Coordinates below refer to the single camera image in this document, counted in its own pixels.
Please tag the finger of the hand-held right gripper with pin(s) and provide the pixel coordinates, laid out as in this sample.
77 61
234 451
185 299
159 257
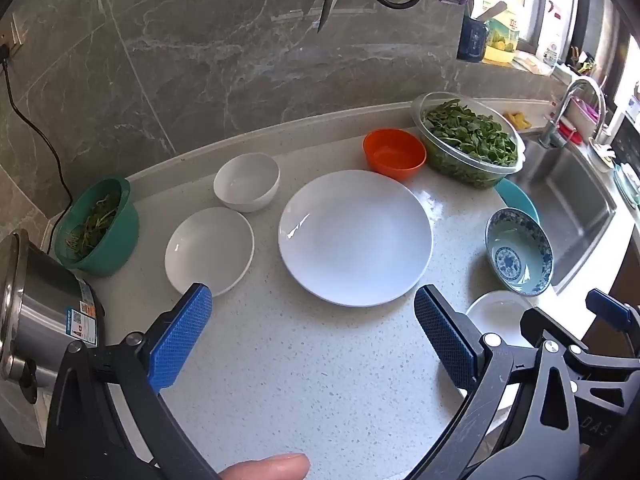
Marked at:
532 322
607 307

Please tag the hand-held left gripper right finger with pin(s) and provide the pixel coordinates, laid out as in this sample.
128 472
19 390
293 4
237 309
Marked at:
442 340

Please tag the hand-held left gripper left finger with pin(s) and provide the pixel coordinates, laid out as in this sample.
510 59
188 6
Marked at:
182 337

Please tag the small white plate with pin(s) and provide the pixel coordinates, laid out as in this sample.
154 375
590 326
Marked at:
500 312
205 245

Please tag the blue patterned bowl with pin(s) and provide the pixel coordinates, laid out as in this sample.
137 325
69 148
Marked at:
515 260

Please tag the teal plate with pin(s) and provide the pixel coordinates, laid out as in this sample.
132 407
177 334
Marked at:
517 200

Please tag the large white plate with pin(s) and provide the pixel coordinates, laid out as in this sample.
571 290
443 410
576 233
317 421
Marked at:
355 240

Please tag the white bowl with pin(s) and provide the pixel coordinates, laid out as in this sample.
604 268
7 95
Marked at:
245 180

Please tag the orange bowl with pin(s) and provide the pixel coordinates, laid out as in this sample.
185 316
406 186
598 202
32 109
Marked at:
395 155

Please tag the person's left hand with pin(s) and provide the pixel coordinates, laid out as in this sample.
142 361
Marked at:
270 467

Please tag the green plastic bowl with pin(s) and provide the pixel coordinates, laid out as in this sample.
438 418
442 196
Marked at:
115 245

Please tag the steel sink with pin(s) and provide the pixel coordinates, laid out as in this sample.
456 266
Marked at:
565 200

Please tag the stainless steel cooker pot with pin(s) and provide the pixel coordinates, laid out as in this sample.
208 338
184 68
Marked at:
45 300

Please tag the vegetable scraps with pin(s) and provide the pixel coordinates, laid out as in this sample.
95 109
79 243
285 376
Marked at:
92 225

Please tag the chrome faucet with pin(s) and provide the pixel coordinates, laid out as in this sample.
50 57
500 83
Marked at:
550 125

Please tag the leafy greens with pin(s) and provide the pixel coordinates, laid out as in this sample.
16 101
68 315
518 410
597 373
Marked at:
470 132

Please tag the yellow sponge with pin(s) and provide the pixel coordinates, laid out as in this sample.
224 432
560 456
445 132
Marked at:
519 121

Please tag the clear plastic container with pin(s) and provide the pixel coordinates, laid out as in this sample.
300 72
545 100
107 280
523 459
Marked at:
434 110

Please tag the yellow bowl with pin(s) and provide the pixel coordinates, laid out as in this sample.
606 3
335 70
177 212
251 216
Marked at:
497 55

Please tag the dark blue cup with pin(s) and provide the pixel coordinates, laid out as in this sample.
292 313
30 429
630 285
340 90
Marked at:
472 40

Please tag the wall socket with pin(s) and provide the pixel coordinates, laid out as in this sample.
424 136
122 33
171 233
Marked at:
15 35

